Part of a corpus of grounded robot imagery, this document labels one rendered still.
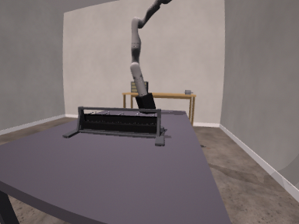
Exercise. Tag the black patch panel rack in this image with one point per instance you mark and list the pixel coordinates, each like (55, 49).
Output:
(104, 124)

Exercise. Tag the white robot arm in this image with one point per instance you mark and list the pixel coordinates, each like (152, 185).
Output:
(138, 23)

